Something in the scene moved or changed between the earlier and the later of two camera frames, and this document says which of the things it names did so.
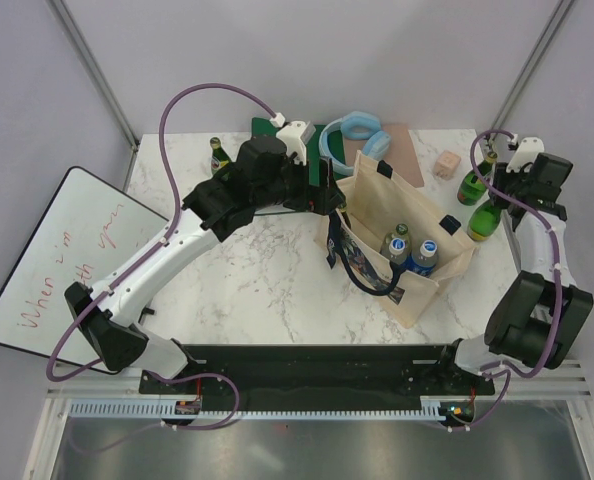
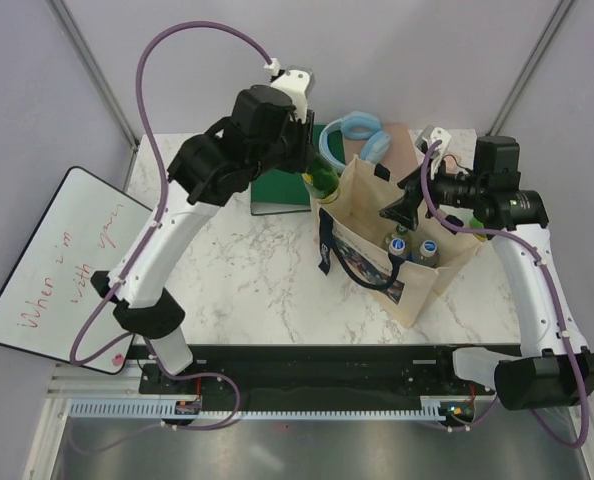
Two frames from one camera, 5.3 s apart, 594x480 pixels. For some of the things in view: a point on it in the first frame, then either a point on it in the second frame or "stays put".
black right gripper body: [513, 183] -> [453, 190]
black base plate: [317, 371] stays put
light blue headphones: [357, 125] stays put
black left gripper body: [297, 193] -> [296, 140]
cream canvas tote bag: [391, 243] stays put
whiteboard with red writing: [85, 234] stays put
